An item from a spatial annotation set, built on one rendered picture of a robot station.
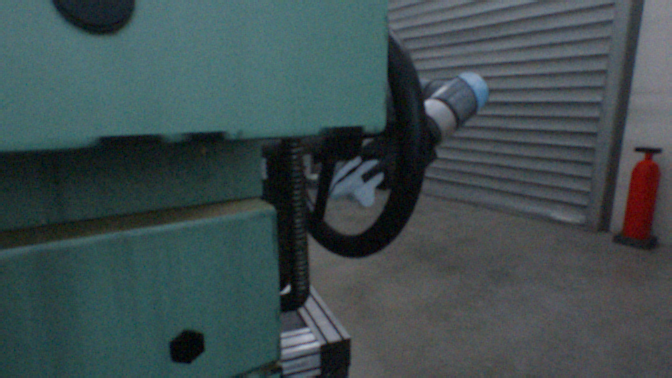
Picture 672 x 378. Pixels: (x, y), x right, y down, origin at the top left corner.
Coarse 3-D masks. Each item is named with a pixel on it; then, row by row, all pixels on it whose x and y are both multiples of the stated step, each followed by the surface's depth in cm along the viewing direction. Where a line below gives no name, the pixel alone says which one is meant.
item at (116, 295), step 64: (0, 256) 14; (64, 256) 15; (128, 256) 16; (192, 256) 17; (256, 256) 19; (0, 320) 14; (64, 320) 15; (128, 320) 16; (192, 320) 18; (256, 320) 20
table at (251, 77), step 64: (0, 0) 7; (64, 0) 7; (128, 0) 7; (192, 0) 8; (256, 0) 9; (320, 0) 10; (384, 0) 11; (0, 64) 7; (64, 64) 7; (128, 64) 8; (192, 64) 9; (256, 64) 9; (320, 64) 10; (384, 64) 11; (0, 128) 7; (64, 128) 7; (128, 128) 8; (192, 128) 9; (256, 128) 10; (320, 128) 11
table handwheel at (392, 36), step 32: (416, 96) 34; (384, 128) 37; (416, 128) 34; (320, 160) 45; (352, 160) 47; (416, 160) 35; (320, 192) 50; (416, 192) 36; (320, 224) 51; (384, 224) 38; (352, 256) 45
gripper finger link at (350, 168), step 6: (354, 162) 63; (360, 162) 62; (342, 168) 63; (348, 168) 62; (354, 168) 62; (342, 174) 61; (348, 174) 61; (336, 180) 60; (342, 180) 61; (330, 192) 60; (348, 198) 63; (354, 198) 64
